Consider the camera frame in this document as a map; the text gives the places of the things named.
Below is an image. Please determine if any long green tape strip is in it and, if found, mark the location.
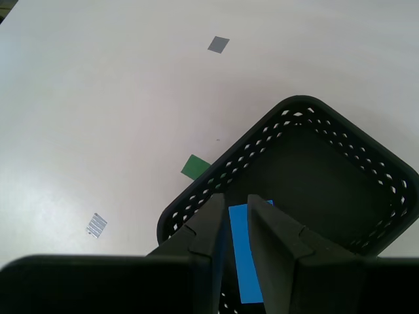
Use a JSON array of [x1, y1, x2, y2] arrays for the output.
[[181, 154, 212, 181]]

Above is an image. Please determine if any black perforated plastic basket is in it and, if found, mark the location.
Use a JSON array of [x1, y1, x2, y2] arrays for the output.
[[156, 94, 419, 314]]

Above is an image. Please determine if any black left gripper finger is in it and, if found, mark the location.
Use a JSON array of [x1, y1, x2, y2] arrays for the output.
[[247, 194, 361, 314], [145, 193, 227, 314]]

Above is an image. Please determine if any grey tape square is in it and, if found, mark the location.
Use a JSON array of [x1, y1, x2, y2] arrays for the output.
[[207, 35, 230, 56], [86, 213, 108, 241]]

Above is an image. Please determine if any blue rectangular block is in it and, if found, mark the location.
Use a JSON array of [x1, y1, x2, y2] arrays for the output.
[[228, 200, 274, 304]]

